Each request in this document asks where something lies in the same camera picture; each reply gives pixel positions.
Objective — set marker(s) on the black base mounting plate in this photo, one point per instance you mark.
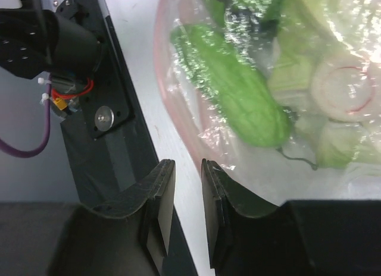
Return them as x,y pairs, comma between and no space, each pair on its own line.
108,144

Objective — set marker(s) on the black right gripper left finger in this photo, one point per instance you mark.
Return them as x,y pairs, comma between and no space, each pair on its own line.
126,235

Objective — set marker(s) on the clear zip top bag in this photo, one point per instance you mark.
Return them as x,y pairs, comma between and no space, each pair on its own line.
276,174

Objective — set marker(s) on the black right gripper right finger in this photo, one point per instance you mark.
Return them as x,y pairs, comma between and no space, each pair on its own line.
248,235

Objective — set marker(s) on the white fake cauliflower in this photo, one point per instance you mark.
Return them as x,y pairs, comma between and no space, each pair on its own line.
328,72

